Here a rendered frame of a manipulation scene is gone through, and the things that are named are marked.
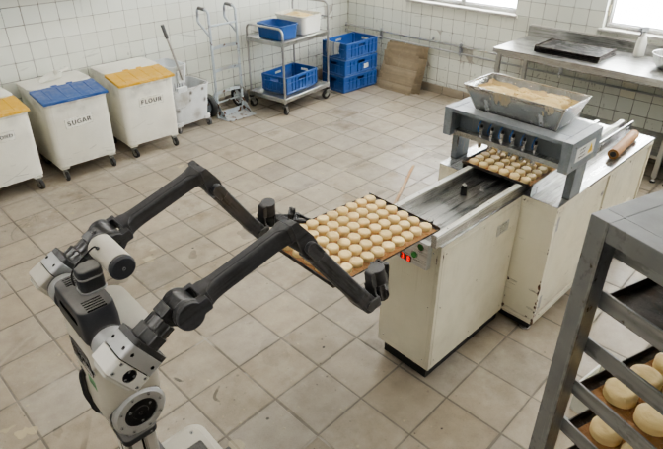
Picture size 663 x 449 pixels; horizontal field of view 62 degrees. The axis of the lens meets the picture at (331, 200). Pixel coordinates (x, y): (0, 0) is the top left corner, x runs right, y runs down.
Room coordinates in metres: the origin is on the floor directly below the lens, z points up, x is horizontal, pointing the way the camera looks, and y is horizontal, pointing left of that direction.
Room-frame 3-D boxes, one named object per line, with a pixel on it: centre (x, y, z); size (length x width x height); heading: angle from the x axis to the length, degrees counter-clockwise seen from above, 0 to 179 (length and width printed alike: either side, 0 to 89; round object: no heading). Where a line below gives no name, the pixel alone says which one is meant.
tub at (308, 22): (6.44, 0.37, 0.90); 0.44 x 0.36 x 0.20; 54
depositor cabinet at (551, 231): (3.04, -1.33, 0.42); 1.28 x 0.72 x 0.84; 134
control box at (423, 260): (2.11, -0.35, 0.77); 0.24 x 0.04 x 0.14; 44
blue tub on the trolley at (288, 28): (6.13, 0.59, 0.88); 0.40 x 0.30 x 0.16; 49
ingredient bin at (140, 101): (5.05, 1.86, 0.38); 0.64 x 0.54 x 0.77; 43
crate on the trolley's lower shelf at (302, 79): (6.30, 0.48, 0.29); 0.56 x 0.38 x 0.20; 144
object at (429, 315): (2.36, -0.62, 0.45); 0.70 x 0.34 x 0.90; 134
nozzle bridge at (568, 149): (2.71, -0.98, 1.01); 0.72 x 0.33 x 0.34; 44
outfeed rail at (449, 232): (2.68, -1.16, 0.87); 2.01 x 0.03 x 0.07; 134
